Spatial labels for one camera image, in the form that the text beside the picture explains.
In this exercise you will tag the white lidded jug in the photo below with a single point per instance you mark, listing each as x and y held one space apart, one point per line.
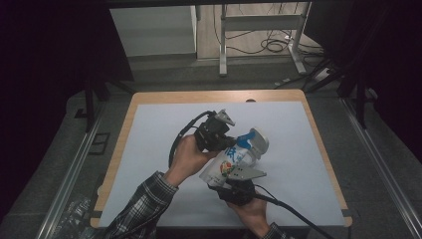
260 144

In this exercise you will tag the white power strip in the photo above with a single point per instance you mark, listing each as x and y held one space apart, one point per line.
321 74

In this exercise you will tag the grey cabinet panel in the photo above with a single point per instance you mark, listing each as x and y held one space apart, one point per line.
152 31

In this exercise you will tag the white table mat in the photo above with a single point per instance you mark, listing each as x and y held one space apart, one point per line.
149 132

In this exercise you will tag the crumpled clear plastic wrap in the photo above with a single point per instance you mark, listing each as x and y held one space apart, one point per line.
74 219

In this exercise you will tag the person's right hand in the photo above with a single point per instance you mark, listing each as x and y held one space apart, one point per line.
250 214

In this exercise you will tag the blue and white milk carton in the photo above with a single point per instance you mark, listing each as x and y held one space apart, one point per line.
225 162

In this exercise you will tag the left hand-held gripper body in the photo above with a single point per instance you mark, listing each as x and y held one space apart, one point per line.
212 132

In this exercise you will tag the person's left hand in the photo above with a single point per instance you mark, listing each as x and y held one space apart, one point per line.
189 159

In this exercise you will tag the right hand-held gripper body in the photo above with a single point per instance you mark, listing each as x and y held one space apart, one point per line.
239 191

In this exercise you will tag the white metal desk frame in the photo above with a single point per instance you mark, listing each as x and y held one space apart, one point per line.
262 22

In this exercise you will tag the aluminium rail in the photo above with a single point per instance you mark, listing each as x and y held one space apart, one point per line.
68 186
381 166

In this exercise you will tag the black stand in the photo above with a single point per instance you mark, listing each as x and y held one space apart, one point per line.
89 99
360 99

